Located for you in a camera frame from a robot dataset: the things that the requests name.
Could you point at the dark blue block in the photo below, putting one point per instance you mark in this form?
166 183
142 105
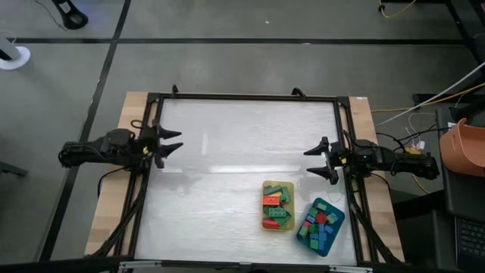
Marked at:
322 237

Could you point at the black floor bracket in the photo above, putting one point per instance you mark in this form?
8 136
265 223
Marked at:
11 168

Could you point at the white round stand base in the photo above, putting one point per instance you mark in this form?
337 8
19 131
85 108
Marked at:
17 60

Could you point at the black frame clamp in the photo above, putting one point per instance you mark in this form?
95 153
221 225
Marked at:
299 92
174 90

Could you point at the black side cart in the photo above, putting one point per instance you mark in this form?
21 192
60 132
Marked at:
470 197

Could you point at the teal plastic bin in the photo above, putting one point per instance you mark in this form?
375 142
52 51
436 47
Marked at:
339 212

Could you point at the black frame leg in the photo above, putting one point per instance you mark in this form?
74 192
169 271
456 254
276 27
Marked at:
480 49

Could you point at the dark green block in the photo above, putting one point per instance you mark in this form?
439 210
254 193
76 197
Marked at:
273 190

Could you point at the silver bar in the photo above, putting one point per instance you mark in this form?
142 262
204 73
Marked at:
140 264

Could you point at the black table frame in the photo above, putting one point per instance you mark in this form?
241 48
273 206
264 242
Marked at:
246 96

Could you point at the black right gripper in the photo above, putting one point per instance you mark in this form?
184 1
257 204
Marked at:
337 157

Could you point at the orange plastic bin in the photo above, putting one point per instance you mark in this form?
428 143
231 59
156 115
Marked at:
464 151

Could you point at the small green block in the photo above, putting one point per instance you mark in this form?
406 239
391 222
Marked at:
303 231

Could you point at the yellow plastic bin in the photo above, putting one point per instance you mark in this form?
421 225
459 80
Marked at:
292 224

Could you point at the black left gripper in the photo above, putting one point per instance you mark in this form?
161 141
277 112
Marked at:
148 146

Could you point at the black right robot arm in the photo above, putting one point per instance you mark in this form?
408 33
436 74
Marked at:
409 163

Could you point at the small red block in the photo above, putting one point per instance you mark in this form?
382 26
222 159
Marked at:
306 224

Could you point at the white table cover sheet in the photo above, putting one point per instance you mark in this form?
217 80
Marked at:
235 132

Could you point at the black stand base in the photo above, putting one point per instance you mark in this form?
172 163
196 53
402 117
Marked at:
72 17

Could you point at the black keyboard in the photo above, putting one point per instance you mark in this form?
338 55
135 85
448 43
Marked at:
471 239

